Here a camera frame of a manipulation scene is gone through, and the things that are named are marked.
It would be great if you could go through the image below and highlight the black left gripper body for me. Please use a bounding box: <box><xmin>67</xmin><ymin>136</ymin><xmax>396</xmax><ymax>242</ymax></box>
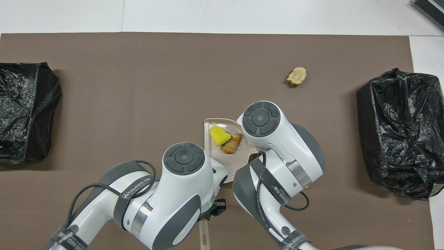
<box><xmin>198</xmin><ymin>205</ymin><xmax>217</xmax><ymax>221</ymax></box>

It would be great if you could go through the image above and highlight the beige hand brush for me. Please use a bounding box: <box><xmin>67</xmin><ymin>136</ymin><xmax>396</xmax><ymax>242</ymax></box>
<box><xmin>199</xmin><ymin>219</ymin><xmax>210</xmax><ymax>250</ymax></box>

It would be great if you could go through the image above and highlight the beige plastic dustpan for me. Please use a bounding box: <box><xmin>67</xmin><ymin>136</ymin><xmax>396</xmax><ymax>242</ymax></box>
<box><xmin>203</xmin><ymin>118</ymin><xmax>259</xmax><ymax>184</ymax></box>

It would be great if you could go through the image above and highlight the beige croissant piece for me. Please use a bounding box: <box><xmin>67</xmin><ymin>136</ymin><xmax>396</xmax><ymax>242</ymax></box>
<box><xmin>220</xmin><ymin>133</ymin><xmax>243</xmax><ymax>154</ymax></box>

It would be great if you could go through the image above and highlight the yellow green sponge piece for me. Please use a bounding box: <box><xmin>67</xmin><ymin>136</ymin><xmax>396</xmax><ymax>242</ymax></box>
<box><xmin>209</xmin><ymin>126</ymin><xmax>231</xmax><ymax>146</ymax></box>

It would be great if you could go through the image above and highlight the open bin with black bag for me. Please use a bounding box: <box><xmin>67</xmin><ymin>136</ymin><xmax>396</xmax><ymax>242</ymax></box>
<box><xmin>357</xmin><ymin>68</ymin><xmax>444</xmax><ymax>201</ymax></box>

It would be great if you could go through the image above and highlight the bin covered by black bag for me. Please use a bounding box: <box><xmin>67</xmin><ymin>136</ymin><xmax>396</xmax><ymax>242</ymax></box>
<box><xmin>0</xmin><ymin>62</ymin><xmax>63</xmax><ymax>164</ymax></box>

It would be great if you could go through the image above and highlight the brown table mat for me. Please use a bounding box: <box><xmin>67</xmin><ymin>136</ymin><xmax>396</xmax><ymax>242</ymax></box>
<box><xmin>0</xmin><ymin>32</ymin><xmax>436</xmax><ymax>250</ymax></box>

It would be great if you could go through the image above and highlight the pale yellow bread chunk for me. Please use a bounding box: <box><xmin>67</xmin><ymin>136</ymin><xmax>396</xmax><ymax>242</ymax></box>
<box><xmin>287</xmin><ymin>67</ymin><xmax>307</xmax><ymax>86</ymax></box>

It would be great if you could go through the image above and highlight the grey ribbed device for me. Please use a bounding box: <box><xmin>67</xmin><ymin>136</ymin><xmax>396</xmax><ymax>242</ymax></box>
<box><xmin>413</xmin><ymin>0</ymin><xmax>444</xmax><ymax>31</ymax></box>

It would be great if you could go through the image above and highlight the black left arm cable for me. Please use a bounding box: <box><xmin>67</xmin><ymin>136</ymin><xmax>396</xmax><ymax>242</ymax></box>
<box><xmin>67</xmin><ymin>160</ymin><xmax>157</xmax><ymax>226</ymax></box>

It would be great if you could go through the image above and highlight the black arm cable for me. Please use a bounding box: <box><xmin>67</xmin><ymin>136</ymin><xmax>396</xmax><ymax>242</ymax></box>
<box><xmin>67</xmin><ymin>160</ymin><xmax>157</xmax><ymax>226</ymax></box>
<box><xmin>258</xmin><ymin>153</ymin><xmax>310</xmax><ymax>211</ymax></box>

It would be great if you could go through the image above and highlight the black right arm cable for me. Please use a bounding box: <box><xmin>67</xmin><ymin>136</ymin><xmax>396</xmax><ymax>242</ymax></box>
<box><xmin>258</xmin><ymin>153</ymin><xmax>310</xmax><ymax>211</ymax></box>

